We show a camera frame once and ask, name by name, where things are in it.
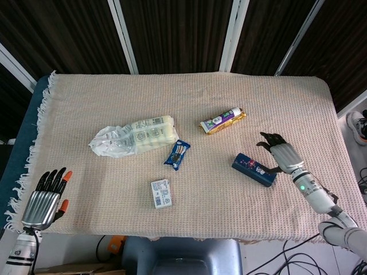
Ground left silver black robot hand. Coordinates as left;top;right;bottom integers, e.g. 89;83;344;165
21;167;73;231

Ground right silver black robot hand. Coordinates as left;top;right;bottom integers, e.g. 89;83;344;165
255;132;305;175

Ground dark blue box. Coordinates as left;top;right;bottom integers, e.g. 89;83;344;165
231;152;278;188

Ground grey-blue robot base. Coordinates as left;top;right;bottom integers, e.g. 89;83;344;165
121;235;244;275

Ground beige waffle-weave tablecloth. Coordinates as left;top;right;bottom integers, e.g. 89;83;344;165
3;70;364;245

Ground white grey sneaker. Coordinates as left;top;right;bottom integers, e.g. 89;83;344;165
346;109;367;146

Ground purple white toothpaste tube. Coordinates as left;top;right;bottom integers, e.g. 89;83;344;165
200;107;241;130

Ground orange plastic object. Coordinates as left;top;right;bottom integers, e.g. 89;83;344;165
108;235;127;254

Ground blue cookie packet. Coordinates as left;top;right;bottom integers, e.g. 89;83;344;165
163;139;192;172

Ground white milk carton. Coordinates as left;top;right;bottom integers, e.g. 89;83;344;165
150;178;174;210

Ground clear bag of bread rolls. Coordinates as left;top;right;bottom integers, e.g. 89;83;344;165
88;115;179;159

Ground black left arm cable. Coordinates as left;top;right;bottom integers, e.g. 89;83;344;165
22;226;42;273

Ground white metal frame post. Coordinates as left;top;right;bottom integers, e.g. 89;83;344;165
218;0;251;73
107;0;140;75
336;89;367;119
274;0;326;77
0;42;38;93

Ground black floor cables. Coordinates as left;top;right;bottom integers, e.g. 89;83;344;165
248;233;367;275

